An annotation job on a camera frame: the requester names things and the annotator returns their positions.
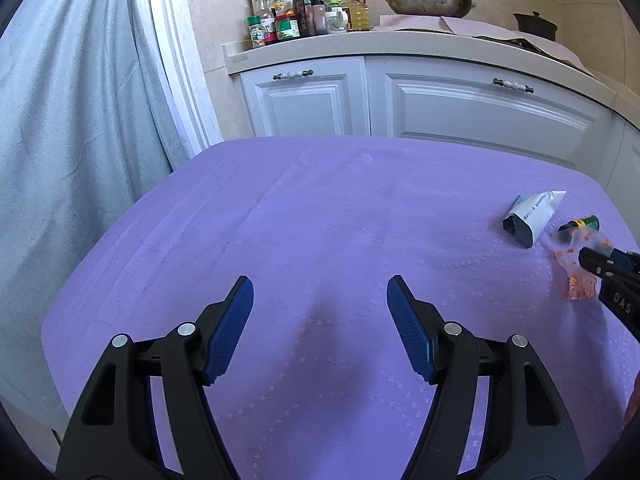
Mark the grey curtain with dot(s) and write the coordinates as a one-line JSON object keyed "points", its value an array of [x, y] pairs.
{"points": [[85, 132]]}

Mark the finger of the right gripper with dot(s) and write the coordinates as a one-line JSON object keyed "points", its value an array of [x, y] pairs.
{"points": [[599, 264], [625, 259]]}

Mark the clear bag orange bits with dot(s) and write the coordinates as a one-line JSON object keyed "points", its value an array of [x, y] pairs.
{"points": [[582, 284]]}

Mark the black cooking pot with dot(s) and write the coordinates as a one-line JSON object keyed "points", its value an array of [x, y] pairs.
{"points": [[535, 24]]}

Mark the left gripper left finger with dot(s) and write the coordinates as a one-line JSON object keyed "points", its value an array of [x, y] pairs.
{"points": [[143, 413]]}

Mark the white dark crumpled pouch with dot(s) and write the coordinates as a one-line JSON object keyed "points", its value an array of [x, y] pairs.
{"points": [[530, 214]]}

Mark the green capped small bottle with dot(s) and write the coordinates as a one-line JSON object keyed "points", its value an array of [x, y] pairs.
{"points": [[591, 222]]}

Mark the purple tablecloth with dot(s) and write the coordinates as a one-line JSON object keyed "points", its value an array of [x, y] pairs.
{"points": [[320, 386]]}

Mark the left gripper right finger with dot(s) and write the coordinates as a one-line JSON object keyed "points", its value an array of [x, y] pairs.
{"points": [[495, 414]]}

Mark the white cabinet doors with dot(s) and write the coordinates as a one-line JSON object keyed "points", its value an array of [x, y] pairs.
{"points": [[454, 101]]}

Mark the cooking oil bottle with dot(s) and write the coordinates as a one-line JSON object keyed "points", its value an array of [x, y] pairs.
{"points": [[358, 13]]}

